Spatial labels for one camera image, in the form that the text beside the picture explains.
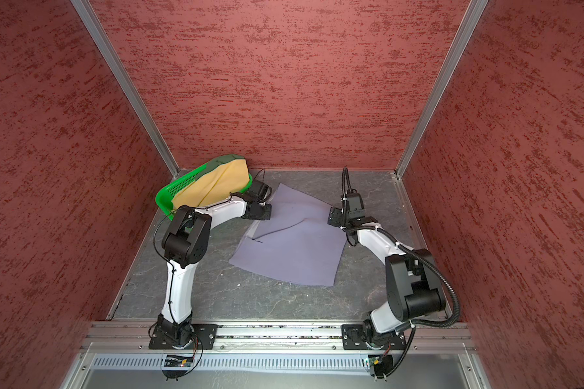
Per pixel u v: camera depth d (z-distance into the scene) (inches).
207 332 29.5
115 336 29.8
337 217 33.5
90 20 28.5
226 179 41.9
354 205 28.6
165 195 40.1
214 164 43.7
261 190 33.5
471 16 28.2
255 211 32.0
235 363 27.9
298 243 36.5
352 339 29.1
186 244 22.3
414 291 17.6
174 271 23.1
